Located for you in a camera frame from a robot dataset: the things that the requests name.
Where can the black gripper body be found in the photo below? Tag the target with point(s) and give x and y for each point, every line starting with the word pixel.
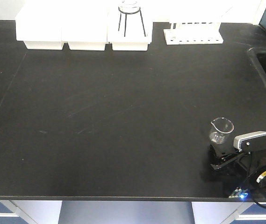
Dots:
pixel 252 166

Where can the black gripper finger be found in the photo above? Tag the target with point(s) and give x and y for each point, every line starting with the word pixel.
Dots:
pixel 222 163
pixel 221 152

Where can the small clear glass beaker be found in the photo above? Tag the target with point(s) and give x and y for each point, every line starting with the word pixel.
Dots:
pixel 221 128

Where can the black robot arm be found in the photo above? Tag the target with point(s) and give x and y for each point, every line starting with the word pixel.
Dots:
pixel 232 179

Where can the right white storage box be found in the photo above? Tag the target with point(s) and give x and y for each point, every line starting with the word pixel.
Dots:
pixel 134 39

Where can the white storage box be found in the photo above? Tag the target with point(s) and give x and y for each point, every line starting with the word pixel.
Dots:
pixel 134 39
pixel 85 26
pixel 38 25

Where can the middle white storage box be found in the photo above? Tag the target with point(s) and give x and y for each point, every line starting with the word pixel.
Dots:
pixel 85 26

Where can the left white storage box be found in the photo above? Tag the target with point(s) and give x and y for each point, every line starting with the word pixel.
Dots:
pixel 38 25

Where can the green circuit board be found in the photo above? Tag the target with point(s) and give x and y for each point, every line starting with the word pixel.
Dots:
pixel 240 193

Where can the white test tube rack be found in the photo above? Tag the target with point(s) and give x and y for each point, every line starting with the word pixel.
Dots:
pixel 187 33

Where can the glass dish on tripod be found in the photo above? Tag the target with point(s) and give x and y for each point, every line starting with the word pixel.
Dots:
pixel 129 6

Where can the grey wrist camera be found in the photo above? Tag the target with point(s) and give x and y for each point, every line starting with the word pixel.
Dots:
pixel 250 142

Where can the black wire tripod stand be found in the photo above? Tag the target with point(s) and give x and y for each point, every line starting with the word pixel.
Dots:
pixel 125 21

